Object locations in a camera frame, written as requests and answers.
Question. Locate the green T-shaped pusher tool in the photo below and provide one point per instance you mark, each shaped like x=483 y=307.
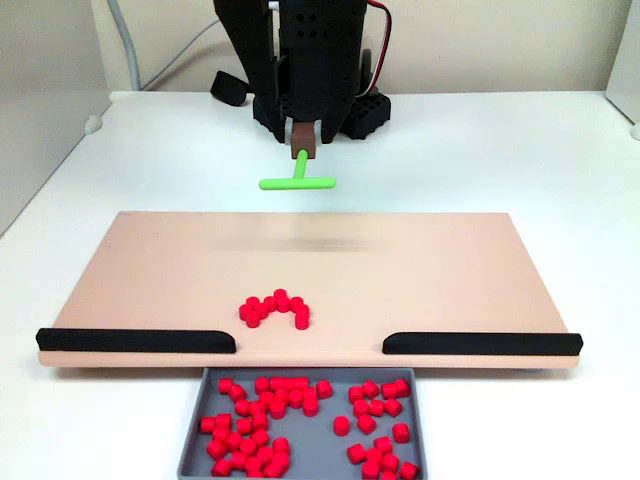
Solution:
x=297 y=183

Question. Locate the red cylindrical granule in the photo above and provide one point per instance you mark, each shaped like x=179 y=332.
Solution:
x=389 y=475
x=289 y=383
x=361 y=408
x=280 y=294
x=260 y=438
x=390 y=462
x=244 y=426
x=401 y=433
x=253 y=302
x=302 y=312
x=242 y=407
x=220 y=434
x=223 y=421
x=264 y=455
x=277 y=409
x=296 y=302
x=300 y=383
x=270 y=302
x=225 y=385
x=233 y=441
x=216 y=449
x=310 y=394
x=266 y=398
x=370 y=389
x=253 y=465
x=237 y=392
x=245 y=311
x=281 y=445
x=262 y=384
x=280 y=461
x=248 y=446
x=408 y=470
x=252 y=320
x=278 y=383
x=324 y=389
x=356 y=453
x=356 y=394
x=341 y=425
x=389 y=390
x=383 y=444
x=366 y=424
x=401 y=388
x=281 y=396
x=256 y=474
x=373 y=456
x=272 y=470
x=221 y=468
x=259 y=421
x=261 y=310
x=283 y=305
x=310 y=407
x=376 y=408
x=208 y=425
x=370 y=470
x=257 y=408
x=296 y=398
x=301 y=323
x=393 y=407
x=238 y=460

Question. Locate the black table clamp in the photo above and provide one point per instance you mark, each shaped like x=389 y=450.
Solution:
x=227 y=89

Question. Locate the pink flat board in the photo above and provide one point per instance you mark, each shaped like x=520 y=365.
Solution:
x=320 y=250

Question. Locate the small white clip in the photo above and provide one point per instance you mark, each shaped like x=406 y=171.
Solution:
x=92 y=125
x=636 y=131

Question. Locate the black foam edge strip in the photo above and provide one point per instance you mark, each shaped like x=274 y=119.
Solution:
x=135 y=341
x=482 y=344

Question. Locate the grey plastic tray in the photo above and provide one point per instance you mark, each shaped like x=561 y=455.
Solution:
x=320 y=440

